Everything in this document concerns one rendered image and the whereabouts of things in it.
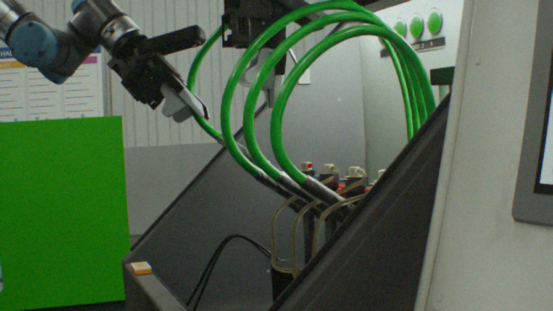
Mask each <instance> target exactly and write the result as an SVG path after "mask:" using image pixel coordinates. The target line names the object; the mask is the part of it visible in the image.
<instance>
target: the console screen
mask: <svg viewBox="0 0 553 311"><path fill-rule="evenodd" d="M512 217H513V219H514V220H516V221H520V222H527V223H534V224H538V225H545V226H552V227H553V0H539V2H538V14H537V22H536V34H535V41H534V51H533V62H532V68H531V78H530V88H529V94H528V103H527V109H526V118H525V127H524V132H523V140H522V148H521V153H520V161H519V166H518V173H517V180H516V185H515V192H514V197H513V204H512Z"/></svg>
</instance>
